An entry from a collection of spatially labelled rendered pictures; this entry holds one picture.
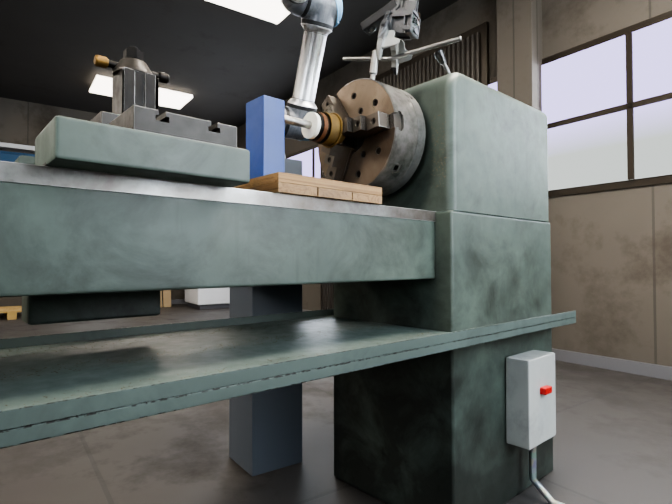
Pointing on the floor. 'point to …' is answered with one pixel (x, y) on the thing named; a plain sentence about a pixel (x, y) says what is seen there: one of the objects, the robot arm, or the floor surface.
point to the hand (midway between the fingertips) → (385, 67)
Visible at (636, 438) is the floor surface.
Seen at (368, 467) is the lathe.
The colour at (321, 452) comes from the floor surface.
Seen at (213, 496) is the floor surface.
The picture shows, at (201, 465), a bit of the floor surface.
